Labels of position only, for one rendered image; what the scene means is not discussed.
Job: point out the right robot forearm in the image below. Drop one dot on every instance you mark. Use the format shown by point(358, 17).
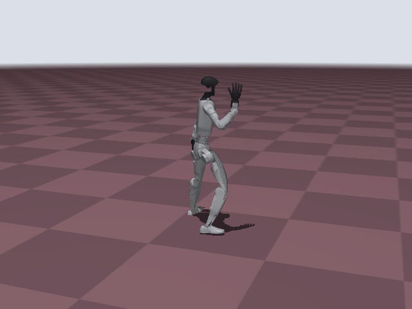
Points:
point(230, 115)

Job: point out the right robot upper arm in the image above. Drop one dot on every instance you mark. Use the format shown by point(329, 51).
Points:
point(210, 111)

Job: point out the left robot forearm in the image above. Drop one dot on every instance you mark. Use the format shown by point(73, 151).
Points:
point(194, 133)

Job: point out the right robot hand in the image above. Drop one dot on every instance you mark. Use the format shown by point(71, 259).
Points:
point(235, 94)

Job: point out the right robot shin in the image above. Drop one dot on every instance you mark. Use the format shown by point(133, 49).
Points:
point(216, 206)

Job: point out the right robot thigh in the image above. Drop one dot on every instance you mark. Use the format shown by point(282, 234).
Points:
point(217, 168)

